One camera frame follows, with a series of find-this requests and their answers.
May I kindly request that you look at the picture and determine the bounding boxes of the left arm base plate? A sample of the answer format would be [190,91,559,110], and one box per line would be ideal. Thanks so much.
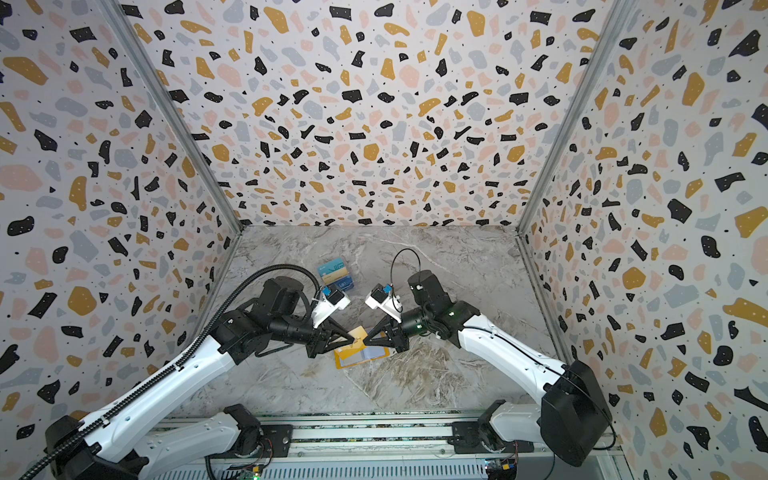
[231,424,294,462]

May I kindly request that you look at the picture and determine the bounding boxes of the black corrugated cable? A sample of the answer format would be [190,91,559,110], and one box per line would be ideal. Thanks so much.
[17,263,322,480]

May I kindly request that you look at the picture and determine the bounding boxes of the yellow card holder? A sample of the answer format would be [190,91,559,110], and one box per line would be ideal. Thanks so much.
[333,337,392,370]

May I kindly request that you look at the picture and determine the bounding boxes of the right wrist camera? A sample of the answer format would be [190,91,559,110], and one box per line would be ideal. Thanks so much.
[365,284,403,323]

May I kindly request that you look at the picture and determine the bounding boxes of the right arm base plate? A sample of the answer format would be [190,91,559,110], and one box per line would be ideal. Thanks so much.
[447,419,534,455]

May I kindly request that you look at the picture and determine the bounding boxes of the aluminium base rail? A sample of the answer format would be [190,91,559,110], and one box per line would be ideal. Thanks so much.
[143,410,625,475]

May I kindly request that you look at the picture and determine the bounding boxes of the gold credit card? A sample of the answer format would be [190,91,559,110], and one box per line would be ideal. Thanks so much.
[349,326,367,350]

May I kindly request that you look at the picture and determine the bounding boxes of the white ventilation grille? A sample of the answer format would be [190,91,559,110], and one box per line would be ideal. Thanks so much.
[155,459,491,480]

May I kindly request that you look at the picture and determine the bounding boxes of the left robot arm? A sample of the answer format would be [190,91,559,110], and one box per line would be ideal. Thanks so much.
[23,276,354,479]

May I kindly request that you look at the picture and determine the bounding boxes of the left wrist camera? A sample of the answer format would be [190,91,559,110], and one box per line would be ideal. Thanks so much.
[311,285,350,329]

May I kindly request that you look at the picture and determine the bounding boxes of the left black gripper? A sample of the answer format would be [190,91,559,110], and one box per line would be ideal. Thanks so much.
[278,314,361,357]

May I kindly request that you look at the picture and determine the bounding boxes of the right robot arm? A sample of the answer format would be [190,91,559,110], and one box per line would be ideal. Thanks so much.
[364,270,614,467]

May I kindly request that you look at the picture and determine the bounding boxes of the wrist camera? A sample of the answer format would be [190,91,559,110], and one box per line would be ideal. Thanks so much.
[365,284,403,323]
[311,285,350,329]

